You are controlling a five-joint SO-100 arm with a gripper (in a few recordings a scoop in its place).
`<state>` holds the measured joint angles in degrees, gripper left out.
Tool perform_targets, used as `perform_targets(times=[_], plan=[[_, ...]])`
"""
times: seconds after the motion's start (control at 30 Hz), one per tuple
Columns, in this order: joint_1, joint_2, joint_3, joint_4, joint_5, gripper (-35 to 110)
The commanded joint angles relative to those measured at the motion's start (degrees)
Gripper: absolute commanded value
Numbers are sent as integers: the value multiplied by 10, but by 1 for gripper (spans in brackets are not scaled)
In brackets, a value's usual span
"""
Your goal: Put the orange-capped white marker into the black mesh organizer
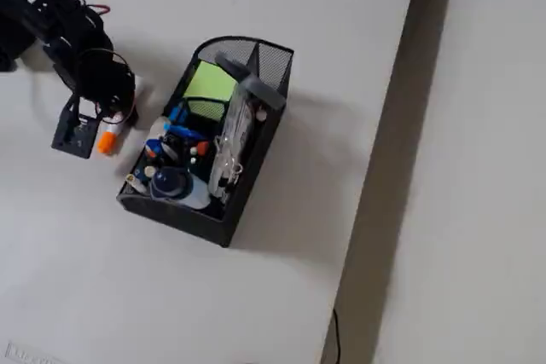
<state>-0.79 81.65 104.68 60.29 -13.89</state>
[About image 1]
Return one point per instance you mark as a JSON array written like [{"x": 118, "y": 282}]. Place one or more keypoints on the orange capped white marker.
[{"x": 107, "y": 142}]

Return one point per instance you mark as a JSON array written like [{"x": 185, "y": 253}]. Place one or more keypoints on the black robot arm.
[{"x": 21, "y": 19}]

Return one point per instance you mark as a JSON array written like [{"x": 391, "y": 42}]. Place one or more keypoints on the black mesh desk organizer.
[{"x": 179, "y": 219}]

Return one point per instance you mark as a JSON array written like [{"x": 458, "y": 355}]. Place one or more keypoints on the blue binder clips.
[{"x": 178, "y": 114}]

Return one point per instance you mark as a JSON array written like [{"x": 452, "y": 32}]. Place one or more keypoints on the blue pen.
[{"x": 185, "y": 132}]

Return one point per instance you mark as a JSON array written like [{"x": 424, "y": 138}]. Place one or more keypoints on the red capped pen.
[{"x": 202, "y": 148}]

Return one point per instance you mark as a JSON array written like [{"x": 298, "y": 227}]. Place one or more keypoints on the blue capped bottle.
[{"x": 170, "y": 183}]

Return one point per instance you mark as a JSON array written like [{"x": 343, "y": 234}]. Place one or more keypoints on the green sticky note pad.
[{"x": 209, "y": 80}]

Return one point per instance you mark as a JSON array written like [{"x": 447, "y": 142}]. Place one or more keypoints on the gray stapler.
[{"x": 256, "y": 84}]

